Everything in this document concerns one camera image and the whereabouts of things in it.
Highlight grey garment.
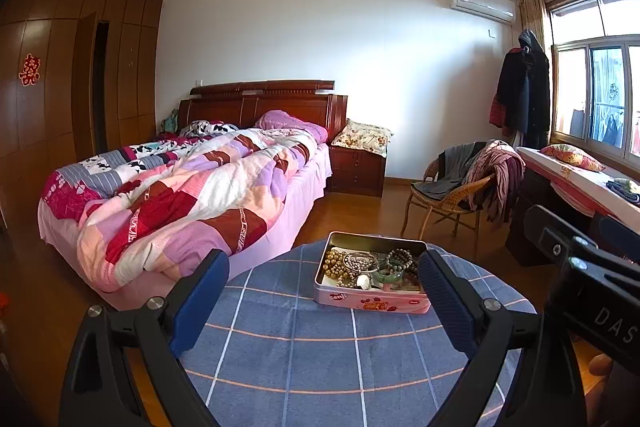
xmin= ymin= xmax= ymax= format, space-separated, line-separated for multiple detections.
xmin=412 ymin=142 xmax=489 ymax=202

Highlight black and white patterned cloth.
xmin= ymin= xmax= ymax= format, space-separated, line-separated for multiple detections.
xmin=180 ymin=120 xmax=240 ymax=138

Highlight white and red mat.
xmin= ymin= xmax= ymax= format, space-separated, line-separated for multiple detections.
xmin=515 ymin=146 xmax=640 ymax=219

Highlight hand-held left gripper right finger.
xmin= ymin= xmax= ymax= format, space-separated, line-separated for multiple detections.
xmin=418 ymin=249 xmax=589 ymax=427

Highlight green jade bracelet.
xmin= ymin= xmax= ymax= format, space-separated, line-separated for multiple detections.
xmin=375 ymin=259 xmax=406 ymax=283

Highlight dark wooden desk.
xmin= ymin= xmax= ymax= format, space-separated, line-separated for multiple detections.
xmin=505 ymin=147 xmax=640 ymax=269

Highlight pink pillow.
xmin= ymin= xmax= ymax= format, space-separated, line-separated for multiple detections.
xmin=255 ymin=109 xmax=329 ymax=144

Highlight wicker chair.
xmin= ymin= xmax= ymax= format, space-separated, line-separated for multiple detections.
xmin=401 ymin=155 xmax=499 ymax=259

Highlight pink patchwork quilt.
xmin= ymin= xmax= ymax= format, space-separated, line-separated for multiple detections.
xmin=40 ymin=119 xmax=321 ymax=294

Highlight blue checkered cloth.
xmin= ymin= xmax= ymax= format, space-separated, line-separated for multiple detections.
xmin=177 ymin=242 xmax=539 ymax=427

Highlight brown wooden bead necklace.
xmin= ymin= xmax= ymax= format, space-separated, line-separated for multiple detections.
xmin=385 ymin=248 xmax=421 ymax=281

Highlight pink floral tin box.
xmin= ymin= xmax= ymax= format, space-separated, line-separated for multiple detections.
xmin=314 ymin=231 xmax=432 ymax=316

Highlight wooden bed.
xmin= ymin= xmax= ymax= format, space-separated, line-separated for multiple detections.
xmin=39 ymin=80 xmax=349 ymax=312

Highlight pink striped garment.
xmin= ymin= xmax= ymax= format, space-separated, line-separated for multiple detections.
xmin=462 ymin=139 xmax=526 ymax=224

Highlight window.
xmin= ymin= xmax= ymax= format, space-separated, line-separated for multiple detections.
xmin=547 ymin=0 xmax=640 ymax=168

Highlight folded dark clothing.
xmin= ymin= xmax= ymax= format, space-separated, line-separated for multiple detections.
xmin=606 ymin=177 xmax=640 ymax=207

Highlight floral cushion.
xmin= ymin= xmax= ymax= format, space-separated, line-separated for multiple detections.
xmin=331 ymin=118 xmax=394 ymax=158

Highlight gold bead bracelet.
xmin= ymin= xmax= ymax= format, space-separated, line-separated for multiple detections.
xmin=322 ymin=248 xmax=359 ymax=287

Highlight white air conditioner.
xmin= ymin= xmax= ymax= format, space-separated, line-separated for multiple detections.
xmin=449 ymin=0 xmax=516 ymax=24

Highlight wooden wardrobe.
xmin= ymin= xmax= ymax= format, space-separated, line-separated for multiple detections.
xmin=0 ymin=0 xmax=166 ymax=235

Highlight person's right hand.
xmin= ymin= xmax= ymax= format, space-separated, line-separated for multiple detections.
xmin=588 ymin=353 xmax=619 ymax=378

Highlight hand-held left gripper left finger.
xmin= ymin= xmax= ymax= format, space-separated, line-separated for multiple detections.
xmin=60 ymin=249 xmax=231 ymax=427

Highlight red paper decoration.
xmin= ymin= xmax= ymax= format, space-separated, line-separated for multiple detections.
xmin=19 ymin=53 xmax=42 ymax=87

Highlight floral pillow with red edge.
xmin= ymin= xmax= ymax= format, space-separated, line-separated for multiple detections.
xmin=540 ymin=143 xmax=607 ymax=173

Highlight dark hanging coats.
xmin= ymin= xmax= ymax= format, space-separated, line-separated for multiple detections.
xmin=489 ymin=29 xmax=552 ymax=150

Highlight wooden nightstand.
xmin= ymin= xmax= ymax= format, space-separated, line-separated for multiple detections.
xmin=327 ymin=143 xmax=387 ymax=198

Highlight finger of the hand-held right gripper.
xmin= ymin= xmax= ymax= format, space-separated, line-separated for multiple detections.
xmin=522 ymin=204 xmax=599 ymax=266
xmin=597 ymin=216 xmax=640 ymax=261

